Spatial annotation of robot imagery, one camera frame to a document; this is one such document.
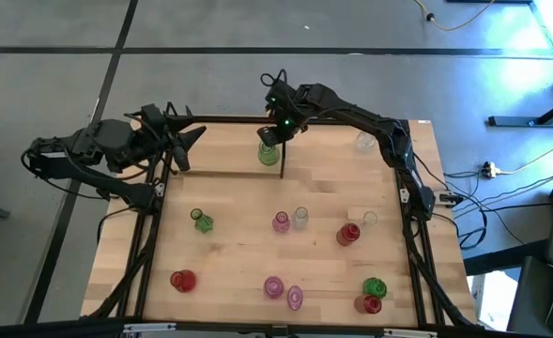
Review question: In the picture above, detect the silver frame plate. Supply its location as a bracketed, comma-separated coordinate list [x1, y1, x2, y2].
[123, 322, 177, 333]
[382, 328, 439, 338]

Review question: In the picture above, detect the wooden shelf with black frame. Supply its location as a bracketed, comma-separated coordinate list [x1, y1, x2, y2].
[162, 101, 287, 180]

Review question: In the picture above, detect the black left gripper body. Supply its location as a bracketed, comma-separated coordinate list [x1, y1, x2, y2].
[161, 115, 195, 173]

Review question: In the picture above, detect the black desk foot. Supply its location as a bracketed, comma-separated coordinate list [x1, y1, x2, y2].
[486, 91, 553, 129]
[463, 238, 549, 277]

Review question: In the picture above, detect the flared-neck red glass vase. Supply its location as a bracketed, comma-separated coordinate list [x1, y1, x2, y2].
[169, 269, 197, 294]

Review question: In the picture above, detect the faceted flared green glass vase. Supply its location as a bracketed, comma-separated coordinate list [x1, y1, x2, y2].
[190, 207, 215, 235]

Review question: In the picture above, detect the yellow floor cable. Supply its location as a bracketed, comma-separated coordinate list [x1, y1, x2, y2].
[414, 0, 496, 33]

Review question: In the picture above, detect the black floor cable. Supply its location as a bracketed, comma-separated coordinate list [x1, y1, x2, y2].
[444, 171, 553, 250]

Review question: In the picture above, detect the flared clear glass vase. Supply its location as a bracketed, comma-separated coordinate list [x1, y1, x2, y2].
[291, 206, 310, 231]

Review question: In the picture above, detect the textured clear glass vase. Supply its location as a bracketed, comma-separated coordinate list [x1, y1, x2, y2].
[354, 131, 378, 154]

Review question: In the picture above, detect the ribbed red glass vase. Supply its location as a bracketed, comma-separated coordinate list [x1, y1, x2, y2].
[335, 223, 361, 247]

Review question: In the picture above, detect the tall pink ribbed vase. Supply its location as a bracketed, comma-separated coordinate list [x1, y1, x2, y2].
[286, 284, 304, 312]
[263, 275, 285, 300]

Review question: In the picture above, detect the bulbous green glass vase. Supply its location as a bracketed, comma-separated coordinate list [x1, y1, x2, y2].
[362, 276, 388, 300]

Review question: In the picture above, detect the barrel-shaped green glass vase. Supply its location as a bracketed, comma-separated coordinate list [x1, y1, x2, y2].
[257, 140, 281, 167]

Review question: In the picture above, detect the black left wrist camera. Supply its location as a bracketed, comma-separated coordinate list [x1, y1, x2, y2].
[140, 103, 165, 126]

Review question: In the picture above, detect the grey laptop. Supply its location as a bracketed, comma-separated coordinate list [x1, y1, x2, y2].
[505, 255, 553, 338]

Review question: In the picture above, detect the tapered red glass bottle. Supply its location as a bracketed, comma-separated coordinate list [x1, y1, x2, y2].
[353, 294, 383, 315]

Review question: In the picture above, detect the white power cable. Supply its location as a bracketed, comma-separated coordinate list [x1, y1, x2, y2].
[496, 135, 553, 176]

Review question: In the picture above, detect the bulbous pink ribbed vase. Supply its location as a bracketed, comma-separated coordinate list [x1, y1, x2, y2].
[271, 210, 291, 234]

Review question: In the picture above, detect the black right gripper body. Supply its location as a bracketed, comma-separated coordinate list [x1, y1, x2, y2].
[265, 79, 308, 142]

